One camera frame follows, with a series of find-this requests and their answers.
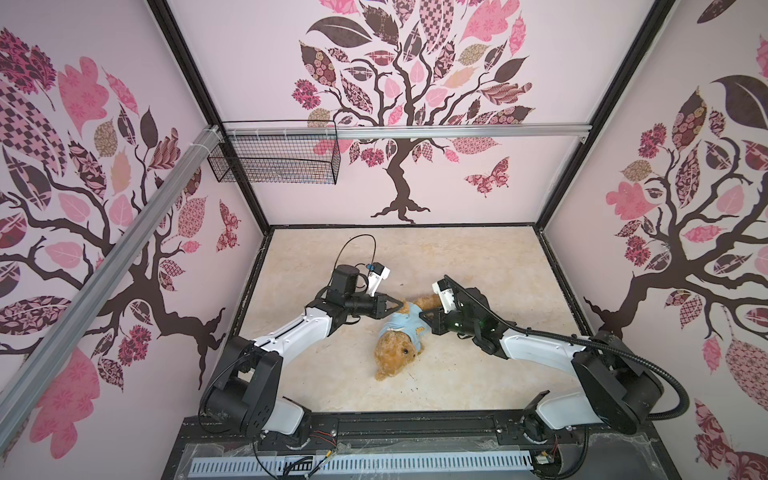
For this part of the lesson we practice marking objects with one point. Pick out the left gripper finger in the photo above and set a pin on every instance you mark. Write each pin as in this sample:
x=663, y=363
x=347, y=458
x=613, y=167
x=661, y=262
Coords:
x=386, y=301
x=383, y=313

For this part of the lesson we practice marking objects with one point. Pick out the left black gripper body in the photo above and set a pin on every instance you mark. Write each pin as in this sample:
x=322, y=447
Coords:
x=361, y=304

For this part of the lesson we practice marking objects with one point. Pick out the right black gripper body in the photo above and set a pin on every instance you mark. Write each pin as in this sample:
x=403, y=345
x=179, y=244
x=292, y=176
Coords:
x=454, y=322

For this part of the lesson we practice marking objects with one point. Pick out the light blue fleece hoodie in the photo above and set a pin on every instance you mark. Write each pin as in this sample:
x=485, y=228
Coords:
x=409, y=323

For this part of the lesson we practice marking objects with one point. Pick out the brown plush teddy bear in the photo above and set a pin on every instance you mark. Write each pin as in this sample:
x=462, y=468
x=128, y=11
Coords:
x=393, y=352

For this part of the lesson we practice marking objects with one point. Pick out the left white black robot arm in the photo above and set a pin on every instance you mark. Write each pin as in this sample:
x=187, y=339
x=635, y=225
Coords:
x=242, y=395

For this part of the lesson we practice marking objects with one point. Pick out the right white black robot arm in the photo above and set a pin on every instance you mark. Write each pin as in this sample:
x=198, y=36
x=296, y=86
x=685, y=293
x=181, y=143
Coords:
x=613, y=390

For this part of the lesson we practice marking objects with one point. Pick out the black wire mesh basket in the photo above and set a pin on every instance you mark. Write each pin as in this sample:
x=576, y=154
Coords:
x=278, y=151

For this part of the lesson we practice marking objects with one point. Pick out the white slotted cable duct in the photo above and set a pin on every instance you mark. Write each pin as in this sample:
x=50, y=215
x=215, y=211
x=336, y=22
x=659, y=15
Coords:
x=349, y=465

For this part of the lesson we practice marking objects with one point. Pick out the rear aluminium rail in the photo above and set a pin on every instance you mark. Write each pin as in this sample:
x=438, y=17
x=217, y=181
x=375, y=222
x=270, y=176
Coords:
x=408, y=132

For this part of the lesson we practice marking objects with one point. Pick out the aluminium rail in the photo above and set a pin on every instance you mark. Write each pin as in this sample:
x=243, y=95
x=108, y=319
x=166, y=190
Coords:
x=408, y=132
x=21, y=394

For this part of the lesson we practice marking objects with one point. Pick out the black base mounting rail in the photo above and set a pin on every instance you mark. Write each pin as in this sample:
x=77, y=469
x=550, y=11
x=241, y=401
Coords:
x=594, y=452

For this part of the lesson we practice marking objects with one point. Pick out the left aluminium rail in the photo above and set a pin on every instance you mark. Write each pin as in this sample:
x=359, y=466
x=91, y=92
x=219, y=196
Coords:
x=21, y=394

